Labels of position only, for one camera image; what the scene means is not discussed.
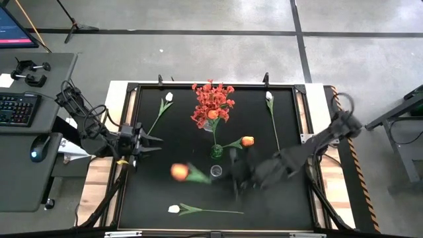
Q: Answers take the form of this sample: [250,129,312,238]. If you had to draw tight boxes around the orange blossom flower bunch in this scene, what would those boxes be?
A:
[190,79,236,130]

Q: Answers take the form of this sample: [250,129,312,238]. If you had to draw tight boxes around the white tulip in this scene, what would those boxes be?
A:
[167,202,245,217]
[265,91,281,152]
[147,91,174,136]

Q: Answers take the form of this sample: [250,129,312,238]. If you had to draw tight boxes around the small white card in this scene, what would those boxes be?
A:
[0,73,15,89]

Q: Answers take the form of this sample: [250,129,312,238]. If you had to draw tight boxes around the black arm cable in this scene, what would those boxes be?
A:
[60,80,122,133]
[331,92,355,116]

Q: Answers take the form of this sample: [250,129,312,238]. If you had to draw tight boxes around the small green glass vase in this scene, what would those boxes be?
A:
[210,144,224,159]

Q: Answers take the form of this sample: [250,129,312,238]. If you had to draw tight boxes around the black computer mouse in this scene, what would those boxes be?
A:
[30,133,51,163]

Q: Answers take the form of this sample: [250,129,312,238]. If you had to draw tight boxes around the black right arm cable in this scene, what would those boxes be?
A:
[331,92,355,116]

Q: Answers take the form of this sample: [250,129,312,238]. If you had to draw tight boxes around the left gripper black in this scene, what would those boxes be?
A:
[118,122,164,167]

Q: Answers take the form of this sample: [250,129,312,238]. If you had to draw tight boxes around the monitor with lit screen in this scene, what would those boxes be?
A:
[0,5,40,50]

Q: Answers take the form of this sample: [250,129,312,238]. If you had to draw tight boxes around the black aluminium table frame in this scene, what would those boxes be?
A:
[117,81,315,232]

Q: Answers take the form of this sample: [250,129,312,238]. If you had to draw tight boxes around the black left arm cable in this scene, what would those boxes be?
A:
[60,80,122,133]

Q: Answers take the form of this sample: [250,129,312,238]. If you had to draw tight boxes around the grey side desk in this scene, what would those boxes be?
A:
[0,52,79,213]

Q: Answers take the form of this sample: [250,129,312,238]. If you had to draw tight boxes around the black yellow hazard tape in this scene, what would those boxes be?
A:
[330,85,381,233]

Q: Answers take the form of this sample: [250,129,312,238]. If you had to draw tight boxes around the black backlit keyboard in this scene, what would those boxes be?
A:
[0,93,42,128]

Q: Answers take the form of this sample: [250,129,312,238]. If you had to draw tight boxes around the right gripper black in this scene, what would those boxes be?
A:
[221,147,282,203]

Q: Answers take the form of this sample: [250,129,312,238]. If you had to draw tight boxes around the black diagonal support strut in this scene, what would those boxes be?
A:
[305,171,356,231]
[77,158,133,229]

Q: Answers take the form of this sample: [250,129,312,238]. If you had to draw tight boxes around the yellow hanging cable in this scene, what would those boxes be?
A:
[13,0,53,54]

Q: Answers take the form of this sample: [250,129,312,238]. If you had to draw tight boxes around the silver metal bracket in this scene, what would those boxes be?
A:
[289,232,327,238]
[104,231,143,238]

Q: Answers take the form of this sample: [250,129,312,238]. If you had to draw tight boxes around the black floor tripod stand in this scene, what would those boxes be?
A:
[55,0,100,44]

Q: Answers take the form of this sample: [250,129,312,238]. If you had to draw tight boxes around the black metal stand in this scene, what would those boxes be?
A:
[364,84,423,184]

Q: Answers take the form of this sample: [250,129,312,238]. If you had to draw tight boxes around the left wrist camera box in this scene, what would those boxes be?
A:
[118,124,134,148]

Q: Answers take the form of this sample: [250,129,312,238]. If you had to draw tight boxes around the black c-clamp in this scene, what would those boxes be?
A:
[9,70,48,88]
[15,58,52,73]

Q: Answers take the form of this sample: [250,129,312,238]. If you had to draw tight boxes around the orange tulip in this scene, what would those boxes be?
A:
[206,109,221,149]
[170,162,212,185]
[220,136,255,150]

